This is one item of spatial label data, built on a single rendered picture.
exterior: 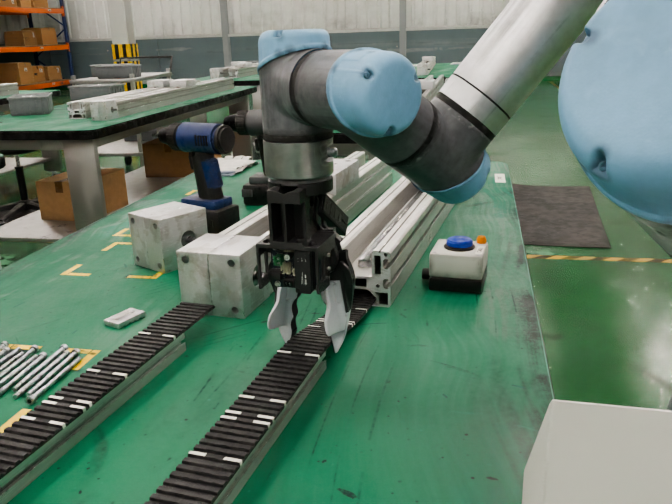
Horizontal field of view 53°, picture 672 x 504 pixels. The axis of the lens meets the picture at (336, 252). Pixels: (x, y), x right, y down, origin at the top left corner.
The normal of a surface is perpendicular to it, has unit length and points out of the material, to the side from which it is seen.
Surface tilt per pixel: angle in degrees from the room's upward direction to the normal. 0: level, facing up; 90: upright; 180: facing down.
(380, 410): 0
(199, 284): 90
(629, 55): 62
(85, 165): 90
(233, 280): 90
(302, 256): 90
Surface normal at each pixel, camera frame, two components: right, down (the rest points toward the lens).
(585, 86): -0.69, -0.26
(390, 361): -0.04, -0.95
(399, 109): 0.59, 0.23
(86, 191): -0.19, 0.31
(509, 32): -0.50, -0.17
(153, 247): -0.64, 0.25
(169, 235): 0.77, 0.18
